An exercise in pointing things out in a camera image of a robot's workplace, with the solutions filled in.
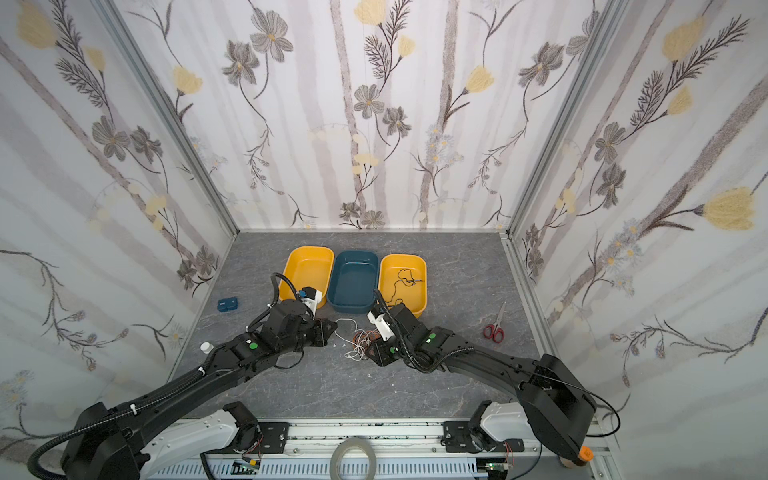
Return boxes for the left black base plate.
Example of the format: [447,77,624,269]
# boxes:
[229,422,290,456]

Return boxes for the teal plastic tray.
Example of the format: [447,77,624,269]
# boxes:
[327,250,379,314]

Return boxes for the left yellow plastic tray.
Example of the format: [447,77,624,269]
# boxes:
[283,246,335,308]

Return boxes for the red handled scissors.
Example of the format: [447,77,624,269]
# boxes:
[483,301,507,344]

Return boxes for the orange capped bottle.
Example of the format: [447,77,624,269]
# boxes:
[560,446,594,469]

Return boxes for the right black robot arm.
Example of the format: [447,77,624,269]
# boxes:
[365,302,602,463]

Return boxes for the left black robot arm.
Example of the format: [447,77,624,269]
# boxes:
[27,300,337,479]

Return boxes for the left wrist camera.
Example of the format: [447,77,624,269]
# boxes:
[298,287,324,315]

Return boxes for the white cable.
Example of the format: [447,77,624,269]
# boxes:
[333,317,368,363]

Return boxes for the tape roll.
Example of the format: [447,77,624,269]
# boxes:
[329,437,378,480]

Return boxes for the right yellow plastic tray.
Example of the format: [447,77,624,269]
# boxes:
[378,254,428,318]

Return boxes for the small white bottle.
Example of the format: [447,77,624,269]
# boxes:
[200,342,215,355]

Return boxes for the small blue box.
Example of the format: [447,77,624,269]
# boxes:
[217,297,239,313]

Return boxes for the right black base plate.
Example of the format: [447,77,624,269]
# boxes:
[441,420,525,454]

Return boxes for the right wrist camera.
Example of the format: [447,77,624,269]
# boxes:
[367,311,394,341]

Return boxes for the aluminium mounting rail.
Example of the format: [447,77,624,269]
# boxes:
[137,411,621,479]

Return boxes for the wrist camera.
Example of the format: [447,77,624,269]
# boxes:
[298,287,324,315]
[367,311,394,341]

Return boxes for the yellow plastic tray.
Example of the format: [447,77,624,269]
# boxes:
[283,246,335,308]
[378,254,428,318]

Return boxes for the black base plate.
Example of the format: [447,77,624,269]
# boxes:
[229,422,290,456]
[441,420,525,454]

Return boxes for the black cable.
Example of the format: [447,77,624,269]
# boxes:
[385,268,425,307]

